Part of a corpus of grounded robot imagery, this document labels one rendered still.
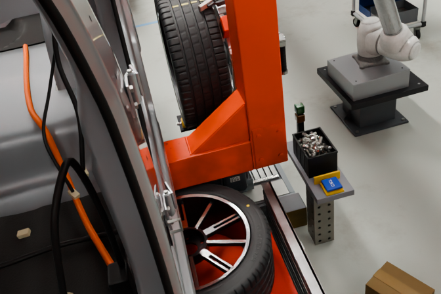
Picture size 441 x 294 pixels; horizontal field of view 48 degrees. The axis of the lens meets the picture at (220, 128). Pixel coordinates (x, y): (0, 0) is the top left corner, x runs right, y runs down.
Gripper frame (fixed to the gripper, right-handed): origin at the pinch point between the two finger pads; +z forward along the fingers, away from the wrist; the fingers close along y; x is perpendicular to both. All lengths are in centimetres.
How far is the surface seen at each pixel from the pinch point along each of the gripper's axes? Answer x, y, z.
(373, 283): -47, -127, 18
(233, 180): -65, -50, 27
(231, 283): -16, -94, 66
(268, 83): -1.0, -46.9, 6.5
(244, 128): -20, -49, 20
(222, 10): -5.9, -3.2, -6.6
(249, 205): -32, -73, 38
